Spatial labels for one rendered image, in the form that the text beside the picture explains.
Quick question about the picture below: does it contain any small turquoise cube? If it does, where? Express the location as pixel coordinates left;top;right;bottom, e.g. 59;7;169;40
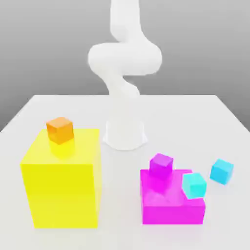
181;172;208;200

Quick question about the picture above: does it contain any small orange cube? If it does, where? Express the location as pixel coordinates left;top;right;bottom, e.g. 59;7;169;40
46;117;75;146

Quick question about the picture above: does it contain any large yellow box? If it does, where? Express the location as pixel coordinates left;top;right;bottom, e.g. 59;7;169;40
20;128;103;229

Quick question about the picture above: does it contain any small sky blue cube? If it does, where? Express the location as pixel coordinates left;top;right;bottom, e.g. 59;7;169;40
209;158;234;186

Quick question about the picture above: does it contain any small purple cube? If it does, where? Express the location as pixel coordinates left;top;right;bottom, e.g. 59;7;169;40
149;153;174;181

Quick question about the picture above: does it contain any large magenta box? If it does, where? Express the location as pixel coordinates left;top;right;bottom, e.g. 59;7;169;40
140;168;206;225

